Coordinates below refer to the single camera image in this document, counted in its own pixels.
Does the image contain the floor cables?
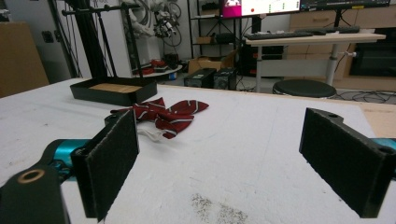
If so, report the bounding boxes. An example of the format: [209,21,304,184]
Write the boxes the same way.
[334,90,396,105]

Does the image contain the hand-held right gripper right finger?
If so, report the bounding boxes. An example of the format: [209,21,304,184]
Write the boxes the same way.
[299,107,396,219]

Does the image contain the computer monitor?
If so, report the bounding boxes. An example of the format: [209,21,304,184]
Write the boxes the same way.
[219,0,302,20]

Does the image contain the cardboard box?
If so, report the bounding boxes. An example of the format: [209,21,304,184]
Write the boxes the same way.
[187,49,238,76]

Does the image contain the black round stool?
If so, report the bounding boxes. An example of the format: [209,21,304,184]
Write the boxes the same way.
[272,78,338,99]

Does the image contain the black tripod stand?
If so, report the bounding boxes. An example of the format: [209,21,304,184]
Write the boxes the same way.
[61,0,145,80]

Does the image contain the black keyboard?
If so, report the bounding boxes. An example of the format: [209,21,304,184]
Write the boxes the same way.
[244,31,315,41]
[294,25,361,35]

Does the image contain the black computer case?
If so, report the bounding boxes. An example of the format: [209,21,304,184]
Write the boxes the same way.
[213,67,237,91]
[183,67,218,89]

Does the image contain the black metal shelf rack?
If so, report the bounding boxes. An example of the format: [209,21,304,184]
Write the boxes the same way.
[186,0,242,60]

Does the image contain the brown cardboard panel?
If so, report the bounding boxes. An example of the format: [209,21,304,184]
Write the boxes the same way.
[0,21,50,99]

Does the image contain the red striped bow tie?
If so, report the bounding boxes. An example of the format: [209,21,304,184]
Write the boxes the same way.
[110,97,210,140]

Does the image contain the light wooden desk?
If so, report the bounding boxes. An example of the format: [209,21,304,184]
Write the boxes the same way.
[245,32,387,93]

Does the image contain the black shallow box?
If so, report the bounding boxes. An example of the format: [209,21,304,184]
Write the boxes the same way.
[69,77,158,107]

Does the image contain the white robot on round base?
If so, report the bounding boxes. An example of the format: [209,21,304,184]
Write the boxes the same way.
[127,0,184,78]

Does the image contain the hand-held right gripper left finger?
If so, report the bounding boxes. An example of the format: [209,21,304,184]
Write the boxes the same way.
[70,109,140,223]

